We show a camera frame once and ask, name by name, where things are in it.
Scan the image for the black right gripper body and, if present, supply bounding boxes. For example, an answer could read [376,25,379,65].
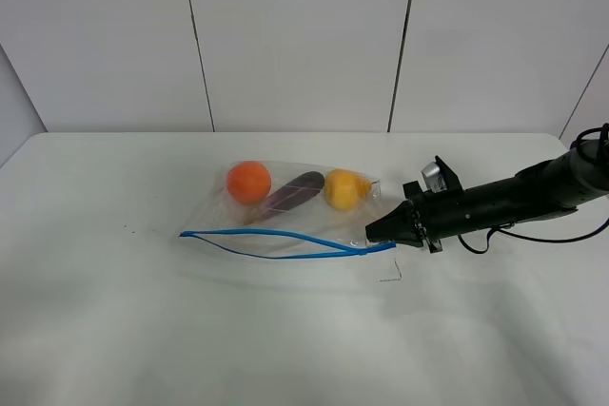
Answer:
[403,182,462,253]

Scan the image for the clear zip bag blue zipper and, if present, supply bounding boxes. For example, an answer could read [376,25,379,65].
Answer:
[179,161,396,260]

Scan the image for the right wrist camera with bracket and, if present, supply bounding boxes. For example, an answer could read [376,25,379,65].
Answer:
[422,156,462,193]

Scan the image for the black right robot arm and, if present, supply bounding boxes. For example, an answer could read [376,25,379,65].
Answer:
[366,137,608,253]

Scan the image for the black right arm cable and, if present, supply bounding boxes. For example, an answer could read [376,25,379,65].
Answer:
[457,123,609,255]

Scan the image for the purple toy eggplant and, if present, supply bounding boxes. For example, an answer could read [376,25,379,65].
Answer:
[244,171,325,225]

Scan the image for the orange toy fruit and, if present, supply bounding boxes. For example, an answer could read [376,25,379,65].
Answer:
[226,161,272,205]

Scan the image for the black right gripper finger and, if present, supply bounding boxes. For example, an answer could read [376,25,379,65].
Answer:
[365,215,422,248]
[385,200,415,221]

